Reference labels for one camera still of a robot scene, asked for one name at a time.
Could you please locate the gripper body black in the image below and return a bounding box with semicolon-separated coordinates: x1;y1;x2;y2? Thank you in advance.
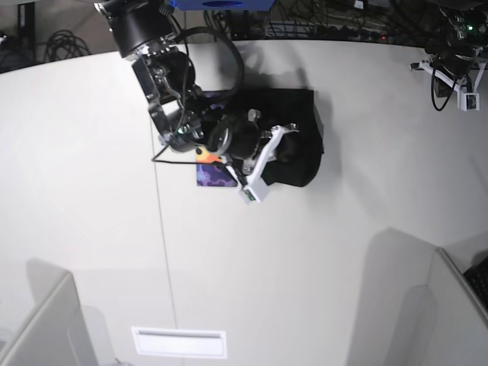
434;47;484;76
205;108;272;161

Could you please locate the black T-shirt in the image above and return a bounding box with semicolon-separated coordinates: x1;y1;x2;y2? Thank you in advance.
197;88;324;188

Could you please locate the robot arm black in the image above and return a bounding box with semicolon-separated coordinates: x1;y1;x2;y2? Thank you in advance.
95;1;307;188
424;1;487;99

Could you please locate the black power strip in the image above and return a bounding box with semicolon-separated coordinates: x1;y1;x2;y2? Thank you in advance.
313;25;388;43

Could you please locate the blue plastic box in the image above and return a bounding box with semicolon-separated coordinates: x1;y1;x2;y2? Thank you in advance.
170;0;275;11

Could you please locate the black keyboard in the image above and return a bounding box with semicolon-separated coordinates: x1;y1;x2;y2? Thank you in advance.
464;258;488;307

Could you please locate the white partition panel right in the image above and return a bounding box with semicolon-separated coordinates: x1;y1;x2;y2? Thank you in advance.
422;249;487;365

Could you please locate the white partition panel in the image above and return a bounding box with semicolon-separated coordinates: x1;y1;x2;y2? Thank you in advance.
1;272;98;365
422;249;487;365

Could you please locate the white partition panel left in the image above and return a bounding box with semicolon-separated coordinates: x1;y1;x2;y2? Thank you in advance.
1;272;98;365

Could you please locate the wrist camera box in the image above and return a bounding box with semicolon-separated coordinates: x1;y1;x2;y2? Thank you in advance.
239;181;270;204
457;91;480;111

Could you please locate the coiled black cable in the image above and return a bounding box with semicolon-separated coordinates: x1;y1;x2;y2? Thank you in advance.
43;30;92;64

